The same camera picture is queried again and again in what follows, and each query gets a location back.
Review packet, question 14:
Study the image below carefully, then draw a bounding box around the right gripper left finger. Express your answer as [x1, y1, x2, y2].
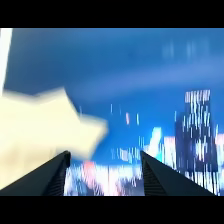
[0, 150, 72, 197]

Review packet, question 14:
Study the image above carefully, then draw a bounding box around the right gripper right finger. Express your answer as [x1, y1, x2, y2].
[139, 150, 215, 197]

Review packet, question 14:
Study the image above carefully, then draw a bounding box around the cream garment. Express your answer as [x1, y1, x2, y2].
[0, 86, 110, 192]

